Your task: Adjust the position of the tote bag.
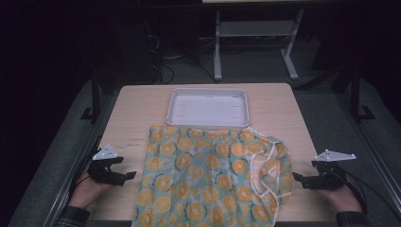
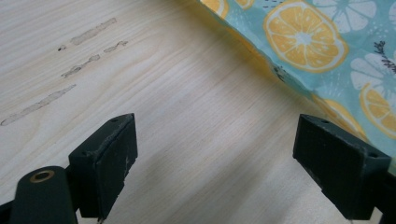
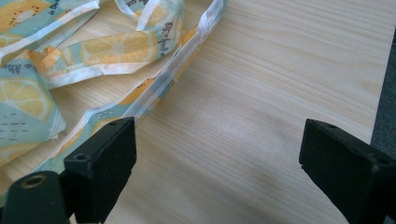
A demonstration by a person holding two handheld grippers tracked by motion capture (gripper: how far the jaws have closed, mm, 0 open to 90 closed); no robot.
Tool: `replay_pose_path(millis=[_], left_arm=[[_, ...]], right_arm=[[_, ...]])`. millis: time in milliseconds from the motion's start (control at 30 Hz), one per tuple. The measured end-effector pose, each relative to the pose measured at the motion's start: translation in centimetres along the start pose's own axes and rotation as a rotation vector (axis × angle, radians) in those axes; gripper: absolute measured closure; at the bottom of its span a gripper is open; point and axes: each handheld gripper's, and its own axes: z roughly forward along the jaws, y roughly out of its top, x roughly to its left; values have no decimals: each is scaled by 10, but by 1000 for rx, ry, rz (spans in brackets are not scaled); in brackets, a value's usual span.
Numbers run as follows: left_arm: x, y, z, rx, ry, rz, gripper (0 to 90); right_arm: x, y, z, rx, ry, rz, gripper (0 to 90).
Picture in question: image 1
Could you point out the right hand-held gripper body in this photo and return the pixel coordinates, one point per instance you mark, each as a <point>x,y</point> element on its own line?
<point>327,178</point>

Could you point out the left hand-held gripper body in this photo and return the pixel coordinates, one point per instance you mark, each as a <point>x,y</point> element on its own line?
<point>102,175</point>

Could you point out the orange slice print apron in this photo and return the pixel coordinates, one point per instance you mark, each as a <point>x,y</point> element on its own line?
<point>195,176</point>

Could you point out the person's left hand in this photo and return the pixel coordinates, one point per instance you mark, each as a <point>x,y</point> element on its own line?
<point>83,194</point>

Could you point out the person's right hand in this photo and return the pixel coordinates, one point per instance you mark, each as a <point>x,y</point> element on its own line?
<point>343,200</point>

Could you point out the black metal stand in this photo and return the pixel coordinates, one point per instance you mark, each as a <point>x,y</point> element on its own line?
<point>355,94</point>
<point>95,97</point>

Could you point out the white plastic tray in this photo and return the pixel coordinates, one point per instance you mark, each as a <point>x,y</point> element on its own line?
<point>208,108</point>

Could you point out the aluminium floor rail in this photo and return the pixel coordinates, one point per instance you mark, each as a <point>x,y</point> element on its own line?
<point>372,148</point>
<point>80,160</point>

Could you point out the grey metal table frame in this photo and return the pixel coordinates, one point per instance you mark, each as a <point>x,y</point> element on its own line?
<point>217,47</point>

